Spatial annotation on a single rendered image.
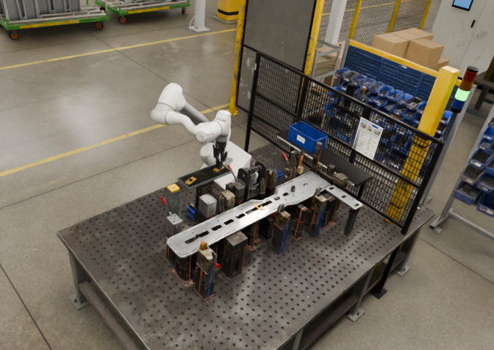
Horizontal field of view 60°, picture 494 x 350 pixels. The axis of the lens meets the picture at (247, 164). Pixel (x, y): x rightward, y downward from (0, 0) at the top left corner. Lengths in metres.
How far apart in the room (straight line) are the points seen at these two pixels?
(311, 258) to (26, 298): 2.22
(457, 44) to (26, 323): 8.41
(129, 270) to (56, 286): 1.07
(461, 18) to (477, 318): 6.35
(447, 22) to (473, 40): 0.60
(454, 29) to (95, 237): 7.89
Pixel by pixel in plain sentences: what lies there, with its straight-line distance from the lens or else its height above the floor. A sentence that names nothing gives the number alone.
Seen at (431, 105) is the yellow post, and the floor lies 1.74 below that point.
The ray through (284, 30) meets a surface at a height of 1.44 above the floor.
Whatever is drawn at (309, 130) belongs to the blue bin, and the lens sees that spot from 3.81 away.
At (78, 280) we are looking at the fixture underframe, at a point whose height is 0.27.
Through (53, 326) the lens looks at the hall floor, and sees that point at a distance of 3.67.
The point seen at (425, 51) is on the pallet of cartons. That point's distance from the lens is 7.36.
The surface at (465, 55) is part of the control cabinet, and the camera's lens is 9.48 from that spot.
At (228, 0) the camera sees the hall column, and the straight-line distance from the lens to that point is 10.52.
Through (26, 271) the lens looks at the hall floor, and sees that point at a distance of 4.08.
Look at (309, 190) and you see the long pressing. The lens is 3.26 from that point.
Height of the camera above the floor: 2.89
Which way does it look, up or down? 34 degrees down
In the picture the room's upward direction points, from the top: 8 degrees clockwise
